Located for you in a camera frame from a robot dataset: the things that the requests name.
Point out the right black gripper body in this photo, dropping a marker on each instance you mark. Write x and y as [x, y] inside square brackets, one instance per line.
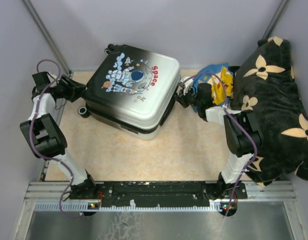
[188, 99]

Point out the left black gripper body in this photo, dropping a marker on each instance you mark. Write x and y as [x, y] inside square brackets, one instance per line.
[64, 90]

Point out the light blue Pikachu shirt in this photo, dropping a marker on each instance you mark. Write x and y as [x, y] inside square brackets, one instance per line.
[221, 80]

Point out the black suitcase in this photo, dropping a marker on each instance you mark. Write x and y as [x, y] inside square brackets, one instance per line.
[133, 90]

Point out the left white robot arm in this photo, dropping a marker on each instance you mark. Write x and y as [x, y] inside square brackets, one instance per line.
[44, 135]

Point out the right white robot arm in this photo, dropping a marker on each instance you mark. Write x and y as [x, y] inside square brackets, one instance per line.
[242, 133]

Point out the black flower pattern blanket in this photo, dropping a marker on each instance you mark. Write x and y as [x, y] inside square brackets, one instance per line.
[265, 85]

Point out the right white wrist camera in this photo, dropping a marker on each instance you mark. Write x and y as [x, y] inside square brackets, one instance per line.
[185, 83]

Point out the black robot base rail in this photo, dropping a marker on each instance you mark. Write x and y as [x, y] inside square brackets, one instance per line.
[151, 194]

